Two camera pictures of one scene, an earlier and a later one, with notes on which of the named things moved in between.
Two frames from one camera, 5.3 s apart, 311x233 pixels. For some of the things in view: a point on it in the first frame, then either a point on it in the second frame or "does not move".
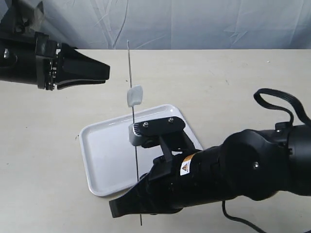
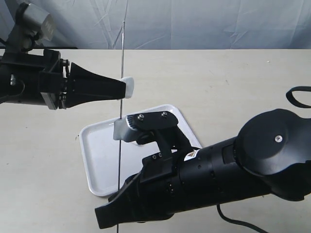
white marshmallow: [134, 95] to [129, 87]
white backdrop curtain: [178, 24] does not move
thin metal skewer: [133, 115] to [122, 100]
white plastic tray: [112, 164] does not move
